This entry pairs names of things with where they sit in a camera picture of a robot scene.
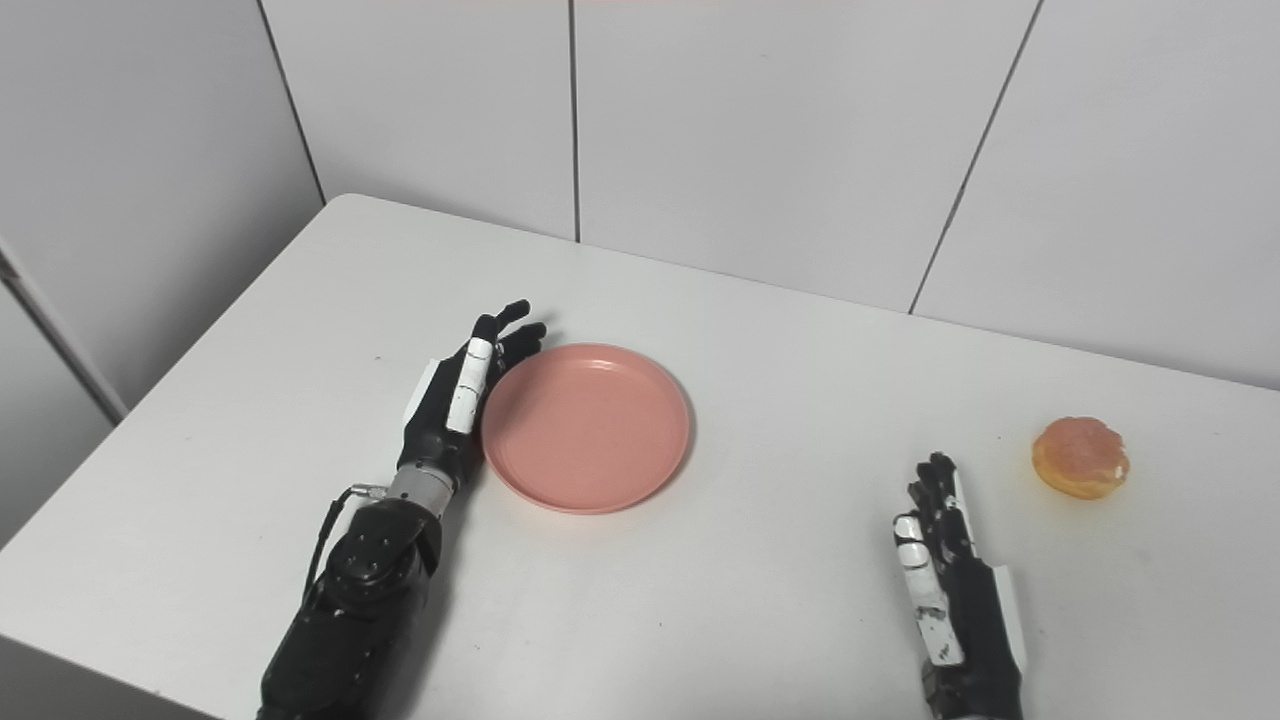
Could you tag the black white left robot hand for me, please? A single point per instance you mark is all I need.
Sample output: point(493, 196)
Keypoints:
point(435, 420)

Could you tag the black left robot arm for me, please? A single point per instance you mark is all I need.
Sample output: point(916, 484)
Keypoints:
point(360, 600)

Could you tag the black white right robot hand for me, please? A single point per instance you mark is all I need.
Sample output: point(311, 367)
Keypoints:
point(980, 640)

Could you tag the golden cream puff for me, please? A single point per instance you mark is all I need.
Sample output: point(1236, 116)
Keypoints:
point(1080, 458)

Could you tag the pink round plate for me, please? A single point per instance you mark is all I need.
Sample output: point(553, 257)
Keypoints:
point(585, 430)

